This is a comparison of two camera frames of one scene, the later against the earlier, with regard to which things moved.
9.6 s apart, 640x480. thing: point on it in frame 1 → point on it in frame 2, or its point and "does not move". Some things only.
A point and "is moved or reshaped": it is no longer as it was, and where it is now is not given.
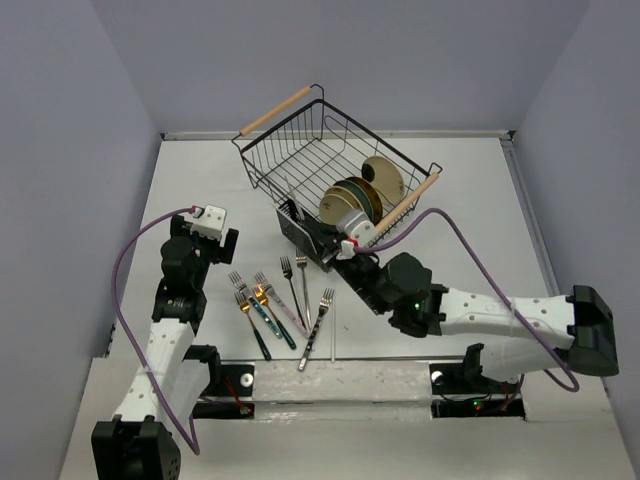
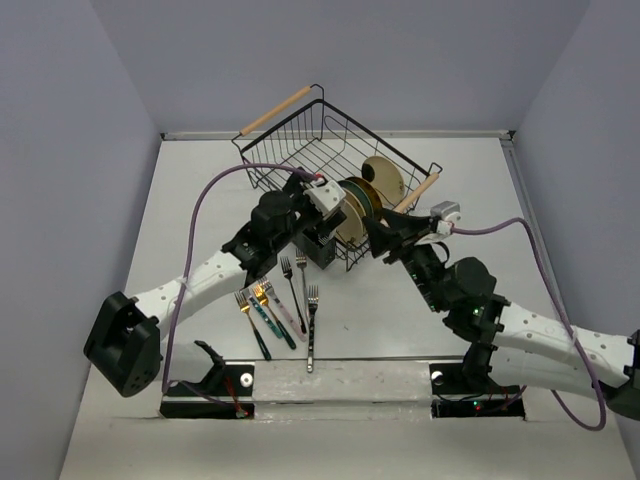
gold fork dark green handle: [244, 306] does not move
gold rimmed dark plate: [376, 200] does not move
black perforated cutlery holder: [314, 237] does not move
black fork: [288, 274] does not move
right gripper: [334, 259] → [382, 238]
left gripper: [179, 227] → [294, 187]
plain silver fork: [302, 259] does not move
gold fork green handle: [261, 290] does not move
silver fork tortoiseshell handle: [326, 300] is moved or reshaped
